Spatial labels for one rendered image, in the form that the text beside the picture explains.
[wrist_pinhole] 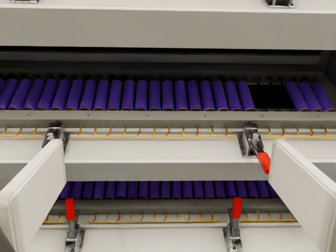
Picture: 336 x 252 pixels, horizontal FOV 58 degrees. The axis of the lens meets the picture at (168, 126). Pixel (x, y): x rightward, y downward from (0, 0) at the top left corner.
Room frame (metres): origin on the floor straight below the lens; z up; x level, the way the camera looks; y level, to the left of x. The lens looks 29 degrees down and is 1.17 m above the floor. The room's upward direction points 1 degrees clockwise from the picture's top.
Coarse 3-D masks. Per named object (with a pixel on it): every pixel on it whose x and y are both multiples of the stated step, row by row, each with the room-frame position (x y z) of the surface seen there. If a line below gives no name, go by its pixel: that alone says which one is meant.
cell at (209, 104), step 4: (204, 80) 0.47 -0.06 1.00; (200, 84) 0.46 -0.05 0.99; (204, 84) 0.46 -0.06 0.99; (208, 84) 0.46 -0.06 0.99; (200, 88) 0.45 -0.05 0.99; (204, 88) 0.45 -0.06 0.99; (208, 88) 0.45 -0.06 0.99; (200, 92) 0.45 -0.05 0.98; (204, 92) 0.44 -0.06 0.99; (208, 92) 0.44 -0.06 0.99; (204, 96) 0.43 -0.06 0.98; (208, 96) 0.43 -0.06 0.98; (212, 96) 0.44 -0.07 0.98; (204, 100) 0.42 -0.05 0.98; (208, 100) 0.42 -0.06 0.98; (212, 100) 0.42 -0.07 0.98; (204, 104) 0.41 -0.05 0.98; (208, 104) 0.41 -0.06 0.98; (212, 104) 0.41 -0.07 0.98; (204, 108) 0.41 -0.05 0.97; (208, 108) 0.41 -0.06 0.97; (212, 108) 0.41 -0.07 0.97
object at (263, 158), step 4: (252, 136) 0.34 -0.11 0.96; (256, 136) 0.34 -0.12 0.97; (252, 140) 0.34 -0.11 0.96; (256, 140) 0.35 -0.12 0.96; (252, 144) 0.34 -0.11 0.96; (256, 144) 0.33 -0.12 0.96; (256, 148) 0.32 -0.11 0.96; (260, 148) 0.32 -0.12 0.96; (256, 152) 0.32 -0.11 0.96; (260, 152) 0.31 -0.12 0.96; (264, 152) 0.31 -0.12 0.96; (260, 156) 0.30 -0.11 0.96; (264, 156) 0.30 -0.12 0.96; (268, 156) 0.30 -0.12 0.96; (260, 160) 0.30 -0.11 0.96; (264, 160) 0.29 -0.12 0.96; (268, 160) 0.29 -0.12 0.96; (260, 164) 0.30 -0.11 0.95; (264, 164) 0.29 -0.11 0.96; (268, 164) 0.29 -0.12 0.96; (264, 168) 0.28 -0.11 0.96; (268, 168) 0.28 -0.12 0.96; (268, 172) 0.28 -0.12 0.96
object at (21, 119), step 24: (0, 120) 0.36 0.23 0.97; (24, 120) 0.37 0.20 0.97; (48, 120) 0.37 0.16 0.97; (72, 120) 0.37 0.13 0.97; (96, 120) 0.37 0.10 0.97; (120, 120) 0.37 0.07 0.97; (144, 120) 0.37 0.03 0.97; (168, 120) 0.37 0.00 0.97; (192, 120) 0.38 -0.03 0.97; (216, 120) 0.38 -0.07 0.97; (240, 120) 0.38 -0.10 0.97; (264, 120) 0.38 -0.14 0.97; (288, 120) 0.38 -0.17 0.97; (312, 120) 0.38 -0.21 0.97
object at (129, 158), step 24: (0, 144) 0.35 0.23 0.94; (24, 144) 0.35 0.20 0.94; (72, 144) 0.35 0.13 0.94; (96, 144) 0.35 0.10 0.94; (120, 144) 0.35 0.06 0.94; (144, 144) 0.36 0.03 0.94; (168, 144) 0.36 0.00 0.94; (192, 144) 0.36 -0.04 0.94; (216, 144) 0.36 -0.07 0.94; (264, 144) 0.36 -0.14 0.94; (312, 144) 0.37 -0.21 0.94; (0, 168) 0.32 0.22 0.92; (72, 168) 0.33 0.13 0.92; (96, 168) 0.33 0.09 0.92; (120, 168) 0.33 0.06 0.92; (144, 168) 0.33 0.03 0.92; (168, 168) 0.33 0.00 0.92; (192, 168) 0.33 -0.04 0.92; (216, 168) 0.34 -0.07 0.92; (240, 168) 0.34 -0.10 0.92
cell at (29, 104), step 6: (36, 84) 0.44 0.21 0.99; (42, 84) 0.45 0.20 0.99; (30, 90) 0.43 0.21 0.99; (36, 90) 0.43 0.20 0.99; (42, 90) 0.44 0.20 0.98; (30, 96) 0.41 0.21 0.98; (36, 96) 0.42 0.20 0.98; (24, 102) 0.40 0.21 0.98; (30, 102) 0.40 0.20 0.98; (36, 102) 0.41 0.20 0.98
